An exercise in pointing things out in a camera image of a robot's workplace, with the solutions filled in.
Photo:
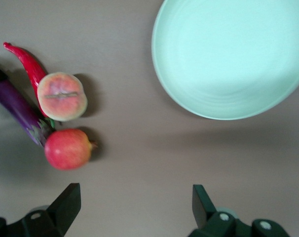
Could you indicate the brown table cover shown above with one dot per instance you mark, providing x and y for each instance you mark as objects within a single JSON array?
[{"x": 127, "y": 74}]

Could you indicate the pink yellow peach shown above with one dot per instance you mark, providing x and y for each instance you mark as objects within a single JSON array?
[{"x": 63, "y": 97}]

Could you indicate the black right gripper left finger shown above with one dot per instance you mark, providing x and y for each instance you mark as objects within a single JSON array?
[{"x": 63, "y": 209}]

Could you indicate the light green plate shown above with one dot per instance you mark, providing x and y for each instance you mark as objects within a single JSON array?
[{"x": 228, "y": 61}]

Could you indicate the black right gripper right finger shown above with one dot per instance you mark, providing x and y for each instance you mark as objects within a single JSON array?
[{"x": 203, "y": 212}]

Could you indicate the purple eggplant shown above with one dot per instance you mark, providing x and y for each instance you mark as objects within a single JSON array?
[{"x": 13, "y": 103}]

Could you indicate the red chili pepper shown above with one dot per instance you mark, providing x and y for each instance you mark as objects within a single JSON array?
[{"x": 31, "y": 65}]

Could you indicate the red pomegranate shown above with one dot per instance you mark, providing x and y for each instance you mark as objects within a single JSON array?
[{"x": 68, "y": 150}]

